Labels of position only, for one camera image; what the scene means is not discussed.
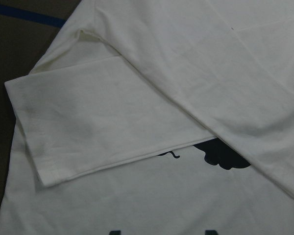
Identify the cream long-sleeve graphic shirt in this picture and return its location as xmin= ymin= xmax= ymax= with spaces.
xmin=0 ymin=0 xmax=294 ymax=235

